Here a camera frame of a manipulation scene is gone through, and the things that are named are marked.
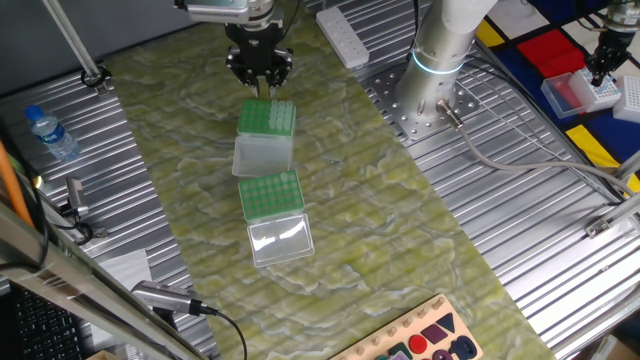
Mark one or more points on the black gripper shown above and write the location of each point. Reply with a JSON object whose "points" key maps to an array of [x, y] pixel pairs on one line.
{"points": [[257, 42]]}

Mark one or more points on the green rack pipette tip box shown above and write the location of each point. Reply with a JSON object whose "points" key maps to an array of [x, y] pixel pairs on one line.
{"points": [[260, 157], [280, 242]]}

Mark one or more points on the white pipette tip box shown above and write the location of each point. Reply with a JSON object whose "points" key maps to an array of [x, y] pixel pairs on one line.
{"points": [[602, 95]]}

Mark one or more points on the white power strip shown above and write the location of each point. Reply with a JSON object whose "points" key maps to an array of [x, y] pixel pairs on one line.
{"points": [[342, 37]]}

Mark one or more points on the green marble pattern mat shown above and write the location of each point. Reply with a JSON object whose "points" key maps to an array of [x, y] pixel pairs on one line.
{"points": [[360, 225]]}

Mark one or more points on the aluminium pole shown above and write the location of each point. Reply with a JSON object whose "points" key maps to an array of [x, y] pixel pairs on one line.
{"points": [[71, 37]]}

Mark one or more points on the clear water bottle blue cap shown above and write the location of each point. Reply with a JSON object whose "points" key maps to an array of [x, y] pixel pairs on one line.
{"points": [[52, 135]]}

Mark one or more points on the white paper sheet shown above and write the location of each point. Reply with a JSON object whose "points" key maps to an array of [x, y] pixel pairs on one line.
{"points": [[127, 270]]}

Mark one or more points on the colourful Mondrian pattern cloth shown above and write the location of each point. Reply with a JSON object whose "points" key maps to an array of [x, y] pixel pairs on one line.
{"points": [[530, 55]]}

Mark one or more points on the wooden shape sorter board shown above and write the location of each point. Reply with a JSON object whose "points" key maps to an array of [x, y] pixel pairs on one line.
{"points": [[440, 312]]}

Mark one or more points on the dark teal block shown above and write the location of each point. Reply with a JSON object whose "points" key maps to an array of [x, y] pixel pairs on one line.
{"points": [[400, 348]]}

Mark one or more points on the navy triangle block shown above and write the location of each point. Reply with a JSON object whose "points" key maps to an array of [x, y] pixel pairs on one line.
{"points": [[447, 321]]}

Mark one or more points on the red circle block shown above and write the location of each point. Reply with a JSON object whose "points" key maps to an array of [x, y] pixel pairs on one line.
{"points": [[418, 343]]}

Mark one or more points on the purple square block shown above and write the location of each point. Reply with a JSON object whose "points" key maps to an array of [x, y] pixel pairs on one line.
{"points": [[434, 334]]}

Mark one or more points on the lilac block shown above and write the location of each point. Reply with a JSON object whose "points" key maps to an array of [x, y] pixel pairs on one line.
{"points": [[400, 357]]}

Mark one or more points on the small tan cardboard box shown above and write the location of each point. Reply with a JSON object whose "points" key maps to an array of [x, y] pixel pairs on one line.
{"points": [[102, 356]]}

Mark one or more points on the black keyboard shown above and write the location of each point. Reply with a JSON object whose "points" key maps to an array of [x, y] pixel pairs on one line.
{"points": [[45, 330]]}

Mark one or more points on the purple round block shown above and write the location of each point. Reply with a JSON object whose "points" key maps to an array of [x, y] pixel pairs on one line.
{"points": [[442, 356]]}

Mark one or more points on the navy rounded block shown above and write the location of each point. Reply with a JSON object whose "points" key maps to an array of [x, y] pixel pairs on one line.
{"points": [[454, 350]]}

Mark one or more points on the background black gripper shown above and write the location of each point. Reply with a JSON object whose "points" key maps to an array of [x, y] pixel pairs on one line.
{"points": [[605, 55]]}

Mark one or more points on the white tip rack box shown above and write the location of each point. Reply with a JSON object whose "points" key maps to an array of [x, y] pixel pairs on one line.
{"points": [[631, 100]]}

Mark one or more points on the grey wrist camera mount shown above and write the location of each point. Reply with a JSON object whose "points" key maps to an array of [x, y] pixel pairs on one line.
{"points": [[215, 11]]}

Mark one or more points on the silver perforated base plate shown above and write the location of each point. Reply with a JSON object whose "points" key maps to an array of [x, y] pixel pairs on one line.
{"points": [[425, 130]]}

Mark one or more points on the small silver camera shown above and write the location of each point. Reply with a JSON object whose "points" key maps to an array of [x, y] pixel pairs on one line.
{"points": [[76, 195]]}

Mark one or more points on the silver camera with black mount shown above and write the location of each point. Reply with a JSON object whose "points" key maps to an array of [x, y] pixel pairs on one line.
{"points": [[160, 296]]}

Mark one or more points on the aluminium frame beam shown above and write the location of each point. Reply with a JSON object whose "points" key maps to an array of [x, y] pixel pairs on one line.
{"points": [[60, 270]]}

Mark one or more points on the aluminium corner bracket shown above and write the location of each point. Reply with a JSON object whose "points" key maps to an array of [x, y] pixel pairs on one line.
{"points": [[615, 217]]}

